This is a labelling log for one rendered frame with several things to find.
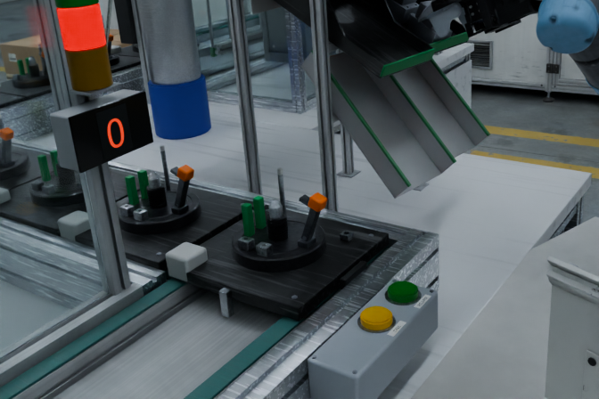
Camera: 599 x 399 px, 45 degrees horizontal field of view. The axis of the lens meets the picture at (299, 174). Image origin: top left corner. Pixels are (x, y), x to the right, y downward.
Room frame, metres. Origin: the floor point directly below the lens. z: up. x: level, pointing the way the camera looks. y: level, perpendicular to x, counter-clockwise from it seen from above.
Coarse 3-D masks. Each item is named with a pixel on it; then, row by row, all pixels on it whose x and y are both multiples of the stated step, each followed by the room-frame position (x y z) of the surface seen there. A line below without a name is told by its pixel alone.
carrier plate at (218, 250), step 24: (288, 216) 1.07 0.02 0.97; (216, 240) 1.00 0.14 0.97; (336, 240) 0.97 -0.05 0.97; (360, 240) 0.96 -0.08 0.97; (384, 240) 0.97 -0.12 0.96; (216, 264) 0.93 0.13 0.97; (312, 264) 0.90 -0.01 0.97; (336, 264) 0.90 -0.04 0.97; (216, 288) 0.87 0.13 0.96; (240, 288) 0.85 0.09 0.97; (264, 288) 0.85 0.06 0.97; (288, 288) 0.84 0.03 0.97; (312, 288) 0.84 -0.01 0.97; (336, 288) 0.86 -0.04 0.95; (288, 312) 0.80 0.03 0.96
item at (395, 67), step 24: (288, 0) 1.22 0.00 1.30; (336, 0) 1.29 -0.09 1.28; (360, 0) 1.27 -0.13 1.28; (384, 0) 1.23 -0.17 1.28; (336, 24) 1.14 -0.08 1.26; (360, 24) 1.23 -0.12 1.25; (384, 24) 1.23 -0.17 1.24; (360, 48) 1.10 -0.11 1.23; (384, 48) 1.16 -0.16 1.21; (408, 48) 1.18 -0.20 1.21; (432, 48) 1.16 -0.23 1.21; (384, 72) 1.08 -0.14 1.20
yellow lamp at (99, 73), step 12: (96, 48) 0.86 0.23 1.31; (72, 60) 0.85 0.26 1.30; (84, 60) 0.85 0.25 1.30; (96, 60) 0.86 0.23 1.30; (108, 60) 0.87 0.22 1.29; (72, 72) 0.86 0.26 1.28; (84, 72) 0.85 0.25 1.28; (96, 72) 0.86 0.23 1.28; (108, 72) 0.87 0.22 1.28; (72, 84) 0.86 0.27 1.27; (84, 84) 0.85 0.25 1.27; (96, 84) 0.85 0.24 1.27; (108, 84) 0.86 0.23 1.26
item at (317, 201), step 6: (318, 192) 0.92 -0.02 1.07; (300, 198) 0.92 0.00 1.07; (306, 198) 0.92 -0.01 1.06; (312, 198) 0.90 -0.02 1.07; (318, 198) 0.91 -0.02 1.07; (324, 198) 0.91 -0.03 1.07; (306, 204) 0.91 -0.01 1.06; (312, 204) 0.90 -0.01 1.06; (318, 204) 0.90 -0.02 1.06; (324, 204) 0.91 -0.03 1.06; (312, 210) 0.91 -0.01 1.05; (318, 210) 0.90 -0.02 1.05; (312, 216) 0.91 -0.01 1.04; (318, 216) 0.92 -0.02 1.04; (306, 222) 0.92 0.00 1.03; (312, 222) 0.91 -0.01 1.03; (306, 228) 0.92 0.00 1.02; (312, 228) 0.91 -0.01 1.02; (306, 234) 0.92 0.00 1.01; (312, 234) 0.92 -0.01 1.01; (306, 240) 0.92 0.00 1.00
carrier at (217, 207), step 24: (144, 192) 1.14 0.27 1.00; (168, 192) 1.17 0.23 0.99; (192, 192) 1.15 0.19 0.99; (120, 216) 1.08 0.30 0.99; (144, 216) 1.05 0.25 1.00; (168, 216) 1.06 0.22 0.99; (192, 216) 1.07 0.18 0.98; (216, 216) 1.09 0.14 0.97; (240, 216) 1.09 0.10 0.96; (144, 240) 1.02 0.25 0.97; (168, 240) 1.01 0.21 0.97; (192, 240) 1.01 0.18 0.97; (144, 264) 0.96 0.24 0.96
